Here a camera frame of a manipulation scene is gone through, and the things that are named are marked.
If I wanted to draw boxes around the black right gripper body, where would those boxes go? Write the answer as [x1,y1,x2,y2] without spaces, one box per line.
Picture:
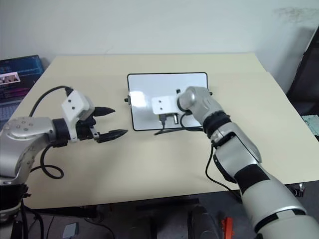
[158,112,181,126]

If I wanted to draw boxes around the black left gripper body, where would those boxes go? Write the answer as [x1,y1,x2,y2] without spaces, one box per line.
[76,114,101,141]

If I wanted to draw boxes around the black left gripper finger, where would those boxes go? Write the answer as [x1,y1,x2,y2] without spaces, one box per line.
[94,106,116,119]
[95,128,129,144]

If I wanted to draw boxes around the black-framed whiteboard on stand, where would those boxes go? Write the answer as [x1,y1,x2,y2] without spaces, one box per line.
[124,72,213,132]

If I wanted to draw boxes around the open grey laptop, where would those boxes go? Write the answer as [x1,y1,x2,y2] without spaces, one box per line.
[0,54,44,130]

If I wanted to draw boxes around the grey box on floor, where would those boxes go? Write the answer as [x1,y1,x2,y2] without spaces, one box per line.
[62,222,81,239]

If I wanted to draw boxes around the dark rounded shape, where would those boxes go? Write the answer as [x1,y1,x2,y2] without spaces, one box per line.
[186,205,218,239]

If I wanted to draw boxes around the red object on floor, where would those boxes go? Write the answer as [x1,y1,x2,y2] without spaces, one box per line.
[219,216,235,239]

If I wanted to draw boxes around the black chair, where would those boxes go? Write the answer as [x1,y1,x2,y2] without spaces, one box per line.
[286,24,319,118]

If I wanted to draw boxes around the green patterned board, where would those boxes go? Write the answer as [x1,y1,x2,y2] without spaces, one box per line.
[301,114,319,136]

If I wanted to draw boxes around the metal fitting under table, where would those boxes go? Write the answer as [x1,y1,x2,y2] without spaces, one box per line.
[291,182,307,198]

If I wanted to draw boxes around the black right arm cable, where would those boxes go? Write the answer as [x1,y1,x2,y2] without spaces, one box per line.
[154,112,241,197]

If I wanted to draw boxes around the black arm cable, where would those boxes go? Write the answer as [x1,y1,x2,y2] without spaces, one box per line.
[154,112,241,197]
[28,86,74,180]

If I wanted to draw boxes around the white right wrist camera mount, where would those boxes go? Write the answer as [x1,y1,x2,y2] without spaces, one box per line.
[151,95,180,116]

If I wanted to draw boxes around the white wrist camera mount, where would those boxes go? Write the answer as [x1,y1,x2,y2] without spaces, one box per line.
[61,90,96,143]
[151,95,180,116]

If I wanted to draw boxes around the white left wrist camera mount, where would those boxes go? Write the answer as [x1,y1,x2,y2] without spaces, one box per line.
[61,90,96,143]

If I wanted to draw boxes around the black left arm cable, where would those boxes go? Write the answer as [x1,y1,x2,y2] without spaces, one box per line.
[28,86,74,180]

